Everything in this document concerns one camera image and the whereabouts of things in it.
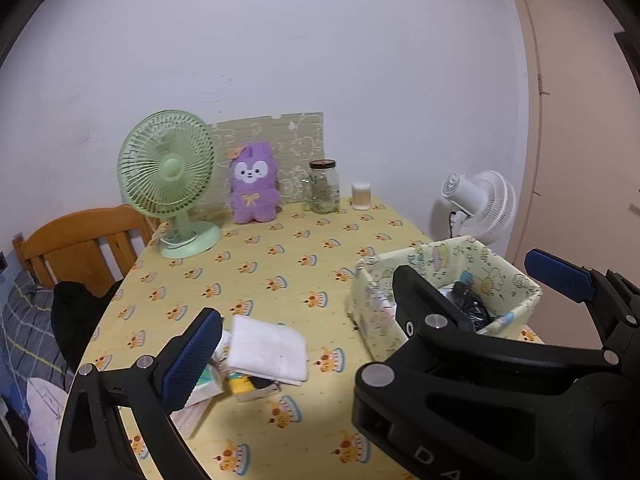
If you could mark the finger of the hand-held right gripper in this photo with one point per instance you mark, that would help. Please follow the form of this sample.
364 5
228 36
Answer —
560 275
412 295

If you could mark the white tissue pack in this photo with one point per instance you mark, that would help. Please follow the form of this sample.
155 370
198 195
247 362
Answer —
267 352

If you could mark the glass jar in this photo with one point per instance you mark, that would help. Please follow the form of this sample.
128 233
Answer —
322 187

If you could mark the cotton swab container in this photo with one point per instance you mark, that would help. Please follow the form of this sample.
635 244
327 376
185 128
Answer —
361 197

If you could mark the white cloth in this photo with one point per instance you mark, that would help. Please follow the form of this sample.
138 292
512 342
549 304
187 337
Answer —
45 405

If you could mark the green desk fan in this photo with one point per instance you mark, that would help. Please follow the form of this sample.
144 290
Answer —
171 167

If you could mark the purple plush toy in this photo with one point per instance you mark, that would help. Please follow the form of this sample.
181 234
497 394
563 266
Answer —
252 195

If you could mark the yellow packet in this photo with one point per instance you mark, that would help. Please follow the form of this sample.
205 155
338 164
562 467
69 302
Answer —
240 385

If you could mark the printed fabric storage box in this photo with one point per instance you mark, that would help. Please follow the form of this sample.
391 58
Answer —
492 267

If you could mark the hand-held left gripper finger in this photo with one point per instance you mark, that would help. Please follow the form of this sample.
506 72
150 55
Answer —
192 360

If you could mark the plaid bedding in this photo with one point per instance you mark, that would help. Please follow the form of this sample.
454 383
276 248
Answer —
25 330

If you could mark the printed cardboard panel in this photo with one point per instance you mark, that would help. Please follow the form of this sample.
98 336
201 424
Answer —
280 135

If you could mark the beige door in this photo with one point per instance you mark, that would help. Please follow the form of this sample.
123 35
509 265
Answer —
575 135

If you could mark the pale green tissue packet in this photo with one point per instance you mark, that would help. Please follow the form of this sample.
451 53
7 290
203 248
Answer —
207 385

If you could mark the black garment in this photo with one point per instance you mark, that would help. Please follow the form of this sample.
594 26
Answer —
75 320

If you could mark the white fan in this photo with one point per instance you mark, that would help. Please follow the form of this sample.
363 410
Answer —
492 205

